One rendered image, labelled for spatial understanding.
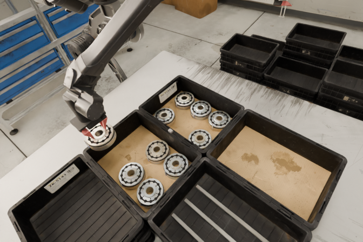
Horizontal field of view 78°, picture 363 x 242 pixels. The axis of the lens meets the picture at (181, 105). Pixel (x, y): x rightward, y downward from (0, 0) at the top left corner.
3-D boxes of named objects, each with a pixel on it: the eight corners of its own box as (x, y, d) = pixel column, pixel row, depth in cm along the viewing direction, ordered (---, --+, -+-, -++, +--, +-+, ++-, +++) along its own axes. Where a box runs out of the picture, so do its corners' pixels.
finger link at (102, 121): (114, 129, 82) (105, 112, 75) (98, 142, 79) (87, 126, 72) (104, 120, 85) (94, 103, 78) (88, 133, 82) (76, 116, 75)
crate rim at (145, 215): (83, 154, 93) (80, 152, 91) (137, 111, 107) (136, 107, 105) (146, 222, 73) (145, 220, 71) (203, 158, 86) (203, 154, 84)
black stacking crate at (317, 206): (205, 169, 93) (204, 155, 85) (243, 124, 106) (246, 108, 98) (302, 241, 73) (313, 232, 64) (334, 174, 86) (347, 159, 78)
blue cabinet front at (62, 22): (70, 61, 250) (42, 11, 209) (118, 31, 286) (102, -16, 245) (72, 61, 249) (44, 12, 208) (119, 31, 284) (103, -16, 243)
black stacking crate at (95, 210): (27, 221, 86) (7, 211, 78) (92, 166, 100) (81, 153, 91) (79, 315, 66) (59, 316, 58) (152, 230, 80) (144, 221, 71)
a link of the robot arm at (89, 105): (93, 71, 71) (67, 66, 64) (116, 82, 66) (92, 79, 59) (83, 105, 74) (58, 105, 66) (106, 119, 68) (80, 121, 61)
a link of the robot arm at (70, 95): (73, 82, 69) (56, 93, 66) (86, 89, 65) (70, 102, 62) (82, 98, 74) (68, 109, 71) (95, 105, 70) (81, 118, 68)
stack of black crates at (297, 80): (256, 103, 202) (263, 74, 177) (270, 84, 217) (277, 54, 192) (303, 122, 183) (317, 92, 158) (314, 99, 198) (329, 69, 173)
